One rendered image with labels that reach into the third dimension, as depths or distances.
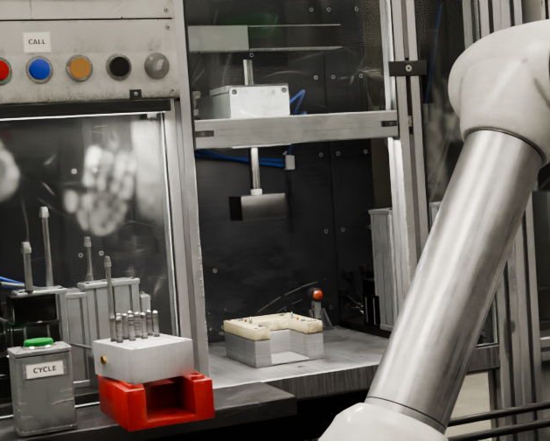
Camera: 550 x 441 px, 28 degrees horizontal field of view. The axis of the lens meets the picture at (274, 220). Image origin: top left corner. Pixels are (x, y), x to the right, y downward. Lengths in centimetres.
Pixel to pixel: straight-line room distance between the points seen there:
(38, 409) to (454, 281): 60
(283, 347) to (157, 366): 50
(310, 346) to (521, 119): 71
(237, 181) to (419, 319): 98
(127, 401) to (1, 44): 55
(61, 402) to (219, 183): 78
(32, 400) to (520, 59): 79
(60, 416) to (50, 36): 55
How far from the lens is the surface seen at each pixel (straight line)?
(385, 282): 210
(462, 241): 133
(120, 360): 156
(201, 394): 155
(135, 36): 171
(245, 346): 194
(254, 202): 196
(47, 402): 156
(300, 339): 196
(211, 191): 219
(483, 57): 145
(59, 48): 168
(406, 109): 189
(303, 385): 182
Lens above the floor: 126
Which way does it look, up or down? 3 degrees down
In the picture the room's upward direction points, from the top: 4 degrees counter-clockwise
